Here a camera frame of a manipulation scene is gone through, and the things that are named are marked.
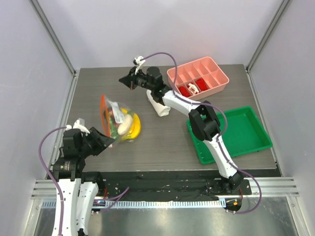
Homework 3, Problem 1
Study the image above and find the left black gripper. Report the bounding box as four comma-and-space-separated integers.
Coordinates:
79, 126, 114, 157

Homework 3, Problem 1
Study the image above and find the clear orange zip top bag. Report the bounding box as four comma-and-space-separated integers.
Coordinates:
100, 94, 135, 148

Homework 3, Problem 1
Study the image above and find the green fake chili pepper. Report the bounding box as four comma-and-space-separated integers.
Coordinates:
104, 110, 118, 139

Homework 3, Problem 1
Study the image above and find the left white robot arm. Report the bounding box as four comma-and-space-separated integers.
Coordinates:
52, 127, 114, 236

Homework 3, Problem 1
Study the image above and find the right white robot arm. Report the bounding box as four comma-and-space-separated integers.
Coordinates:
119, 66, 244, 194

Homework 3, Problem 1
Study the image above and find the white fake radish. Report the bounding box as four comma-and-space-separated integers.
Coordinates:
117, 114, 133, 136

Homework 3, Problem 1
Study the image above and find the yellow fake banana bunch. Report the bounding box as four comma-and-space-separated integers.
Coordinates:
121, 108, 141, 142

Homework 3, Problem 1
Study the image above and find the red white fake food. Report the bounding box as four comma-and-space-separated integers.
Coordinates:
187, 83, 200, 95

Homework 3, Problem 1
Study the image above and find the red fake food piece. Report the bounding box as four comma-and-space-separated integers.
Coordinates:
195, 78, 208, 91

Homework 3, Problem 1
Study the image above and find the rolled white towel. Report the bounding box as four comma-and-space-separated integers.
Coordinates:
146, 90, 171, 117

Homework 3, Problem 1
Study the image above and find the pink compartment tray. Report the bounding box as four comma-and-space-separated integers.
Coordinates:
167, 57, 229, 101

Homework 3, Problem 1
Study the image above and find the green plastic tray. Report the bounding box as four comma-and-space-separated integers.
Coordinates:
186, 106, 273, 165

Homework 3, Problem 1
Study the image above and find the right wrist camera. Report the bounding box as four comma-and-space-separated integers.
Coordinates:
133, 56, 146, 74

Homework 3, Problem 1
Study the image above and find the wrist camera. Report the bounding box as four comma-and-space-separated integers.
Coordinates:
133, 56, 146, 74
65, 118, 90, 136

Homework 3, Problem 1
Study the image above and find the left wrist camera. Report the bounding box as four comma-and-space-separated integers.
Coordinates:
65, 118, 90, 136

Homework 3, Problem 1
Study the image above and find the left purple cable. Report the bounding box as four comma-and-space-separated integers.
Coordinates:
39, 126, 130, 236

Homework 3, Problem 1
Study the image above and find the purple cable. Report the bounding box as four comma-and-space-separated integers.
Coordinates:
39, 126, 130, 236
141, 52, 263, 215

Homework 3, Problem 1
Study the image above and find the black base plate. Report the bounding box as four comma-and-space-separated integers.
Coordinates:
81, 171, 252, 197

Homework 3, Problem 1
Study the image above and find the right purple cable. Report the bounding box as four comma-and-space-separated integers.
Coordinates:
141, 52, 263, 215

